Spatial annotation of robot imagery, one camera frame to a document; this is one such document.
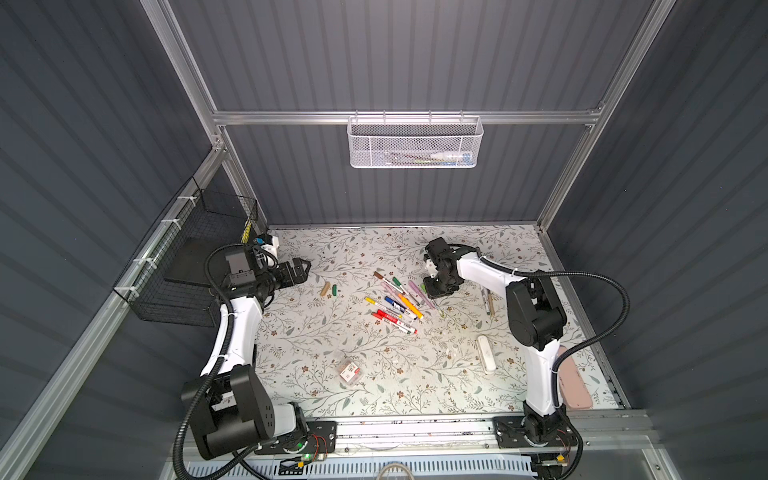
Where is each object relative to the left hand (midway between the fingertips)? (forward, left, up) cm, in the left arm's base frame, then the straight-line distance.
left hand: (293, 266), depth 84 cm
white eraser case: (-22, -54, -16) cm, 60 cm away
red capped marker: (-9, -29, -18) cm, 36 cm away
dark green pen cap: (+5, -9, -19) cm, 22 cm away
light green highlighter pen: (-4, -37, -8) cm, 39 cm away
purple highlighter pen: (0, -39, -18) cm, 43 cm away
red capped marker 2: (-9, -27, -19) cm, 34 cm away
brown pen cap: (+5, -6, -19) cm, 21 cm away
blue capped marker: (-3, -29, -18) cm, 35 cm away
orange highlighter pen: (-4, -34, -18) cm, 39 cm away
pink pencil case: (-32, -75, -16) cm, 83 cm away
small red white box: (-24, -15, -18) cm, 33 cm away
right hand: (-1, -43, -17) cm, 46 cm away
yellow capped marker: (-4, -25, -18) cm, 31 cm away
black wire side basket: (-10, +25, +9) cm, 29 cm away
